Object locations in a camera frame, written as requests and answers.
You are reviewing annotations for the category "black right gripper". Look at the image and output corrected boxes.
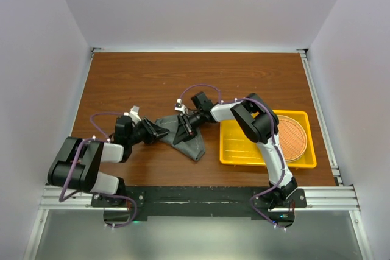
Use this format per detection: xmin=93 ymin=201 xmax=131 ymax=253
xmin=175 ymin=110 xmax=206 ymax=146

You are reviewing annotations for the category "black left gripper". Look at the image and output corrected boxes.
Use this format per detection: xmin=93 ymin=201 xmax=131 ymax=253
xmin=127 ymin=116 xmax=169 ymax=146

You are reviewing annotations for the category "grey cloth napkin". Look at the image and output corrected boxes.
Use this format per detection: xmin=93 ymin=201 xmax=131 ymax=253
xmin=155 ymin=115 xmax=205 ymax=162

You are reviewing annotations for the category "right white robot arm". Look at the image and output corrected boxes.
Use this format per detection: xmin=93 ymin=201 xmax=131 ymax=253
xmin=173 ymin=91 xmax=298 ymax=207

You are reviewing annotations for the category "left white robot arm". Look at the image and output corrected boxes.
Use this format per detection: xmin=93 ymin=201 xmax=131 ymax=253
xmin=47 ymin=114 xmax=169 ymax=206

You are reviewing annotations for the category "yellow plastic tray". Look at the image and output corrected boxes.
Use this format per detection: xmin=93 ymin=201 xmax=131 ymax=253
xmin=219 ymin=110 xmax=317 ymax=169

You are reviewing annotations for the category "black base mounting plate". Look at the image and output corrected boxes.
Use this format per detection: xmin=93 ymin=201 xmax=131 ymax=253
xmin=91 ymin=186 xmax=307 ymax=227

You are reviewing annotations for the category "round woven orange plate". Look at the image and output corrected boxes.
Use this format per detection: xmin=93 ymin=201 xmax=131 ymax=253
xmin=278 ymin=115 xmax=308 ymax=162

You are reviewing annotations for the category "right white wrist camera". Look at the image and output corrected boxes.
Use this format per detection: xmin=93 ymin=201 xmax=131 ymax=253
xmin=174 ymin=98 xmax=188 ymax=113

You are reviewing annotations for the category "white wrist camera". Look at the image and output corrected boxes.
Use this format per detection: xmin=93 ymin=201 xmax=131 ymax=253
xmin=174 ymin=98 xmax=188 ymax=113
xmin=129 ymin=105 xmax=141 ymax=124

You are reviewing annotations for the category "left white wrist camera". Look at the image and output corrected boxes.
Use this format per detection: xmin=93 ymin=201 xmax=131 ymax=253
xmin=129 ymin=105 xmax=141 ymax=124

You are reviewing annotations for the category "aluminium frame rail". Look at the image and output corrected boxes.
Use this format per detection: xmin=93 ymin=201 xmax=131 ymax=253
xmin=38 ymin=186 xmax=360 ymax=211

